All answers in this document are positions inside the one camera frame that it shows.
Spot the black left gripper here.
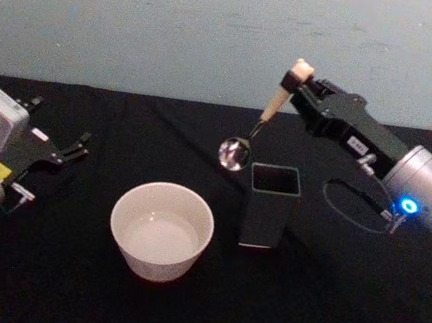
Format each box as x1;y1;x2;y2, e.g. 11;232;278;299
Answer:
0;90;98;200

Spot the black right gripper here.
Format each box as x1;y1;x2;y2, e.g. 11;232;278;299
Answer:
267;69;420;184

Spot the black tablecloth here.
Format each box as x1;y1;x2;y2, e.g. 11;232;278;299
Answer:
0;54;432;323

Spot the white ceramic bowl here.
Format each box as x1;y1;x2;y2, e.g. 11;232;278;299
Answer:
100;173;222;292

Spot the thin dark right gripper cable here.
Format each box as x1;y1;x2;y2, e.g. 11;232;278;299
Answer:
316;145;419;240

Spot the steel spoon with cream handle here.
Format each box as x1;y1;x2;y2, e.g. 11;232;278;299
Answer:
215;46;317;183

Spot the dark square utensil holder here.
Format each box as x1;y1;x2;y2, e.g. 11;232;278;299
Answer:
236;159;307;255

